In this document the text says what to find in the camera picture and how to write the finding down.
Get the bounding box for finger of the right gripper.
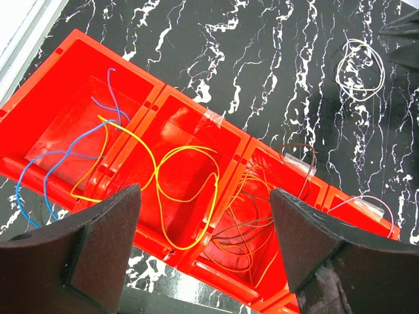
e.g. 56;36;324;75
379;9;418;71

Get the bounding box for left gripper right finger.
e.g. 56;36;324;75
270;188;418;313

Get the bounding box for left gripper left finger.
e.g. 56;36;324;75
1;184;141;313

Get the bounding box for white pink cable coil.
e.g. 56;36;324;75
327;195;396;239

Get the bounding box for orange cable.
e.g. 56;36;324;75
204;165;282;285

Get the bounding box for dark red thin cable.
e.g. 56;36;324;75
212;143;318;245

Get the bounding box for blue cable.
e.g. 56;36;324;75
14;67;132;228

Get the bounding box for red divided plastic bin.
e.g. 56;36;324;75
1;30;400;313

